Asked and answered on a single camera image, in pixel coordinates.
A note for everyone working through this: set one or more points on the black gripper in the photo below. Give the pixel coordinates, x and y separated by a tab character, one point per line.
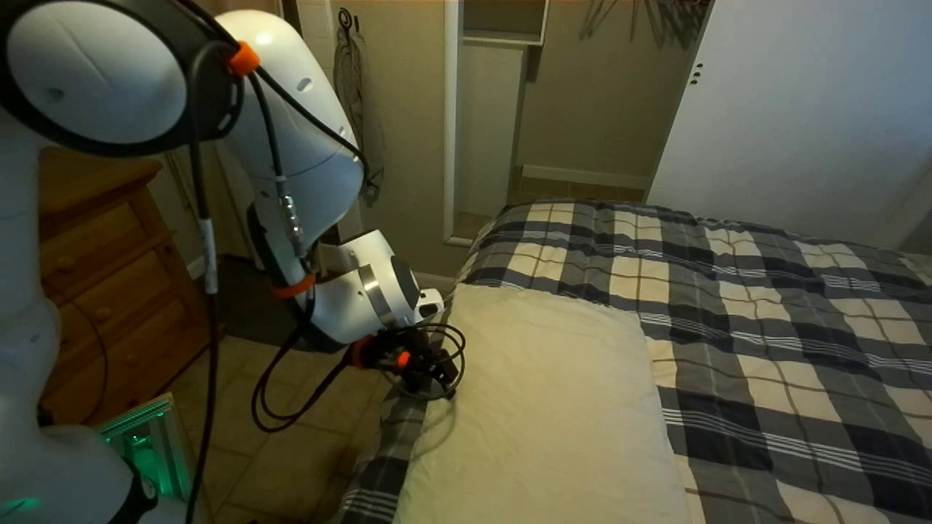
422	357

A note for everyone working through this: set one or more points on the white door frame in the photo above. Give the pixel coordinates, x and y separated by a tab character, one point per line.
452	117

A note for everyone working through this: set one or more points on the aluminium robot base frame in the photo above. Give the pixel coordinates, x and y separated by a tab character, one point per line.
147	448

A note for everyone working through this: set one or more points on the white closet door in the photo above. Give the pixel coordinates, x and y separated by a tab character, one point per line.
805	107

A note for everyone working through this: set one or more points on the plaid bedspread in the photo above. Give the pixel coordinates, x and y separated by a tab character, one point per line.
774	322

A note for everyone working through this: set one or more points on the wooden dresser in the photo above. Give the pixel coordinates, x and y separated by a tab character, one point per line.
104	282

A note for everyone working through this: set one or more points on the cream white blanket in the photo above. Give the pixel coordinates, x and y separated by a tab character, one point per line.
543	408

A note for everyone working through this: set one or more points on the dark floor rug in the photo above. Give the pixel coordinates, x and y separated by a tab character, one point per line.
241	311

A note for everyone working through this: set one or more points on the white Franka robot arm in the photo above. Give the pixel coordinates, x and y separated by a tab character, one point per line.
291	126

